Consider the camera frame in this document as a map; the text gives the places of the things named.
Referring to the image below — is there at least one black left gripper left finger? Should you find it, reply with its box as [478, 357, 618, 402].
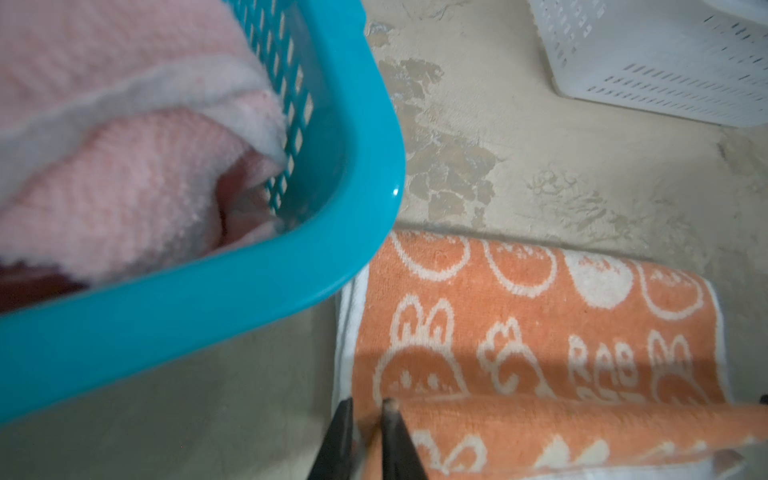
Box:
[307, 398, 354, 480]

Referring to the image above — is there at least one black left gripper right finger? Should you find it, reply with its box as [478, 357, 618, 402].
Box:
[380, 398, 428, 480]

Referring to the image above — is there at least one orange bunny pattern towel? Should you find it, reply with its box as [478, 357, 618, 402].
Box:
[334, 231, 767, 479]

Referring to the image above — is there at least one teal plastic basket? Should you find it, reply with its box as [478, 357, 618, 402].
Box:
[1, 1, 406, 422]

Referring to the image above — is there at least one pink terry towel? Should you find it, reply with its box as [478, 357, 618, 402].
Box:
[1, 1, 288, 312]

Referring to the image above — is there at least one white plastic basket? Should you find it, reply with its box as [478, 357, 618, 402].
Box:
[529, 0, 767, 128]

